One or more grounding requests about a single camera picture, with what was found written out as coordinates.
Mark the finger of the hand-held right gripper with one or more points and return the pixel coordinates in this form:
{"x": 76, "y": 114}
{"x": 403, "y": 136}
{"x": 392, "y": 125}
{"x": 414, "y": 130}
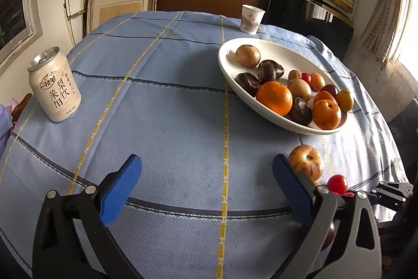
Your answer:
{"x": 392, "y": 190}

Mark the orange persimmon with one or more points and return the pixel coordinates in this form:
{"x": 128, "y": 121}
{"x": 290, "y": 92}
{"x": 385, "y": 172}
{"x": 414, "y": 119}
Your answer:
{"x": 324, "y": 97}

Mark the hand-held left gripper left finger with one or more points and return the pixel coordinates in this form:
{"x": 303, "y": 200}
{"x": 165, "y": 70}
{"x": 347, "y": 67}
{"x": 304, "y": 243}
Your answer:
{"x": 120, "y": 190}

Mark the white framed window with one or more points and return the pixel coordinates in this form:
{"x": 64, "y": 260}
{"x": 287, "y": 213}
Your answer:
{"x": 13, "y": 4}

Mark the large purple plum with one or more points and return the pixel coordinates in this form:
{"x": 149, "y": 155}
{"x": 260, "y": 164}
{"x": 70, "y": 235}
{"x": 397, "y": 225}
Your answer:
{"x": 329, "y": 235}

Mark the bright side window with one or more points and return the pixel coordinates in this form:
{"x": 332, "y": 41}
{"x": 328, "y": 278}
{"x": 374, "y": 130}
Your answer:
{"x": 408, "y": 37}

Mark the small tan fruit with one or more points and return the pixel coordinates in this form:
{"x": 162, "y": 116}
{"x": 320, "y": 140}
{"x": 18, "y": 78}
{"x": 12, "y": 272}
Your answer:
{"x": 294, "y": 74}

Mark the black panel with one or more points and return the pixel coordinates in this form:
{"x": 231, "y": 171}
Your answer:
{"x": 294, "y": 11}

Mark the dark wrinkled passion fruit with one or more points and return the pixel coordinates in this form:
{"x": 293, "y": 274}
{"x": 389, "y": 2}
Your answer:
{"x": 247, "y": 84}
{"x": 271, "y": 69}

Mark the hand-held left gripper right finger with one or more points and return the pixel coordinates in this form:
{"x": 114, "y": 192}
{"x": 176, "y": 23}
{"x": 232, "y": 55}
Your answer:
{"x": 294, "y": 194}

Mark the cream beverage can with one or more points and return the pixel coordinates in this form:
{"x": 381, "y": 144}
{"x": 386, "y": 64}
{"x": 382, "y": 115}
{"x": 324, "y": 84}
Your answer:
{"x": 55, "y": 92}

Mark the small orange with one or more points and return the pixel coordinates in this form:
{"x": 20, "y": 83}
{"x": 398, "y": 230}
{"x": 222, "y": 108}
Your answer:
{"x": 316, "y": 81}

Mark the white paper cup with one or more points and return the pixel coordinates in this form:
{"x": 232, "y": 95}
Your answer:
{"x": 251, "y": 20}

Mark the oval tan fruit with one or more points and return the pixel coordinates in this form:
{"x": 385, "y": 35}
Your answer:
{"x": 299, "y": 89}

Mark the red striped apple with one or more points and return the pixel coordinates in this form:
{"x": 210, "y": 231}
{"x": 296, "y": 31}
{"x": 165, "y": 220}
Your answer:
{"x": 306, "y": 162}

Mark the small yellow-brown fruit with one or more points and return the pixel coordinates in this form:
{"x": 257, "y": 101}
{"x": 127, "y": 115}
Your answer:
{"x": 344, "y": 100}

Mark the dark purple plum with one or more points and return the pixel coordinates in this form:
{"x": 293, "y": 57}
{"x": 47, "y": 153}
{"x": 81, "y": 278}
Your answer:
{"x": 300, "y": 110}

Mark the dark object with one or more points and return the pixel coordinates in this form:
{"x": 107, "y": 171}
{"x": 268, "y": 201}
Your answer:
{"x": 405, "y": 135}

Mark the blue plaid tablecloth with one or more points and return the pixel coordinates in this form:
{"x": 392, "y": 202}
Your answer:
{"x": 163, "y": 135}

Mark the white oval bowl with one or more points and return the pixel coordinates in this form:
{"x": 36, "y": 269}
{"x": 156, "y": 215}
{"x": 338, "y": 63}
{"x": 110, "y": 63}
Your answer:
{"x": 281, "y": 50}

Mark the round tan fruit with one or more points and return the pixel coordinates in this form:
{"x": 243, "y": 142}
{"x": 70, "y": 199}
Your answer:
{"x": 248, "y": 55}

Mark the purple cloth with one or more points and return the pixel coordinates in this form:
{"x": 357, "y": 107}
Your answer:
{"x": 4, "y": 125}

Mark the large round orange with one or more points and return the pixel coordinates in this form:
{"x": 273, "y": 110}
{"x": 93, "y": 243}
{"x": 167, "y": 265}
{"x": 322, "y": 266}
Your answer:
{"x": 274, "y": 97}

